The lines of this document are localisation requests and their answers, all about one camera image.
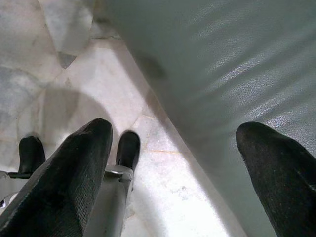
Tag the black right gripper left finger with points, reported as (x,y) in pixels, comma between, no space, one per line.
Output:
(64,177)

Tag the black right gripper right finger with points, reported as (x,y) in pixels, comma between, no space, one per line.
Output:
(284,182)

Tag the black robot left foot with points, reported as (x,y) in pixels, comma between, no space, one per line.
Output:
(30,153)

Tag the black robot foot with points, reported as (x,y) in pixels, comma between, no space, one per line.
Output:
(128,150)
(30,153)

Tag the grey robot left leg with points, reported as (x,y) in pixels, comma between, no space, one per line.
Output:
(8,179)

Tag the black robot right foot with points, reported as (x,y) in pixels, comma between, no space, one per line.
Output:
(128,150)

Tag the grey-green leather sofa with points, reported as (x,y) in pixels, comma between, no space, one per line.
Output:
(222,61)

